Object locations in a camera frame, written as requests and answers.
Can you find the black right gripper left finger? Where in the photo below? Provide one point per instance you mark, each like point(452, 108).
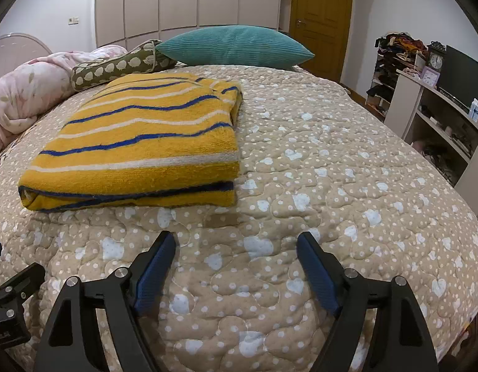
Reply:
point(72, 341)

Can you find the yellow striped knit sweater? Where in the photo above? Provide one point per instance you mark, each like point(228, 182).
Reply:
point(145, 140)

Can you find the pile of clothes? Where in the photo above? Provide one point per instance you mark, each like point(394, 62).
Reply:
point(401, 45)

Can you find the beige heart-patterned quilt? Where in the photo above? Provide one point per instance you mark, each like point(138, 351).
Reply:
point(237, 298)

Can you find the white shelf unit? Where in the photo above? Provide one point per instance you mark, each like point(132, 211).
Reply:
point(433, 123)

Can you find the pink floral comforter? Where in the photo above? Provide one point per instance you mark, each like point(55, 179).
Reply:
point(38, 85)

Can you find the small white blue box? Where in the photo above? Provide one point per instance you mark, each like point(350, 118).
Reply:
point(473, 111)

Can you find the purple small alarm clock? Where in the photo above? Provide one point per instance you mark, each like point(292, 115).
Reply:
point(430, 77)

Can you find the black television screen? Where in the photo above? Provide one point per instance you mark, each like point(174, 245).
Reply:
point(459, 77)

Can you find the pink rounded headboard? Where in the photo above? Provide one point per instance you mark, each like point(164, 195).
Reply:
point(17, 49)

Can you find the black mantel clock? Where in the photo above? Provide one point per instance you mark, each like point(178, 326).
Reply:
point(436, 56)

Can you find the olive patterned bolster pillow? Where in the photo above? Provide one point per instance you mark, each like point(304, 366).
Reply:
point(144, 58)

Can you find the beige wardrobe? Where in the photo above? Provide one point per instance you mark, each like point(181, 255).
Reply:
point(129, 22)

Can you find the wooden brown door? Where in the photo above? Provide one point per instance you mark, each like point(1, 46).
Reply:
point(322, 26)

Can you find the white wall switch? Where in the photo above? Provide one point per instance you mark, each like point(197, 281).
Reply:
point(73, 21)

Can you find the teal corduroy pillow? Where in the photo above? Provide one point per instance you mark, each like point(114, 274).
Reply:
point(236, 45)

